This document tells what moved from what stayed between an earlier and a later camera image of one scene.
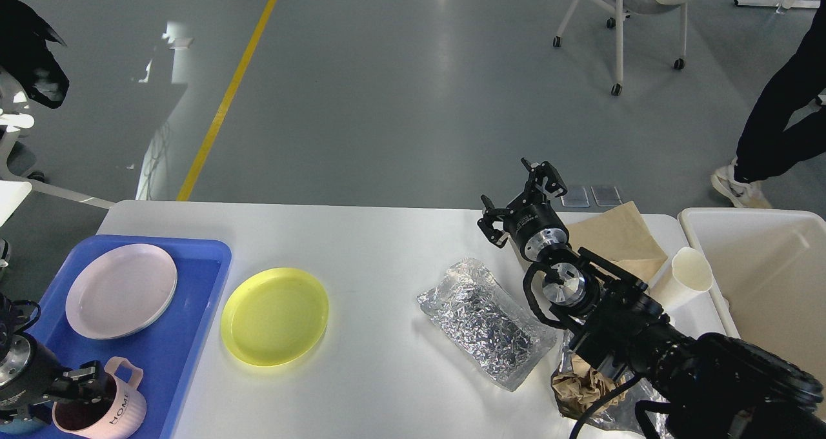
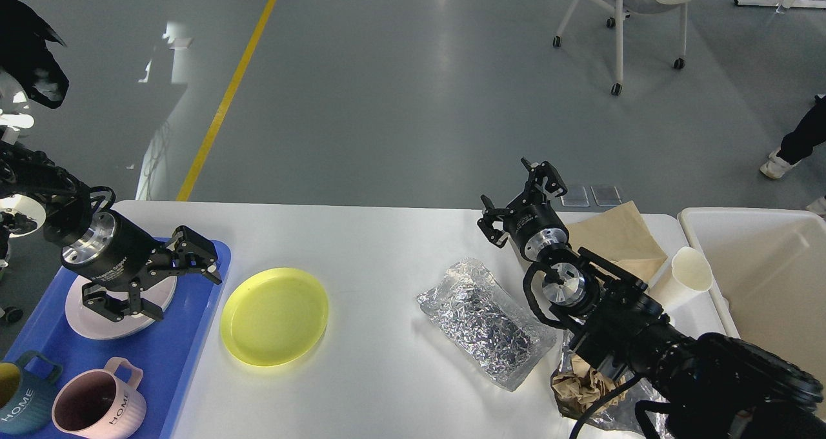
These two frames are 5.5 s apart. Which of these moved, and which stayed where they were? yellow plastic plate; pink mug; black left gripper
Moved: black left gripper
Stayed: pink mug; yellow plastic plate
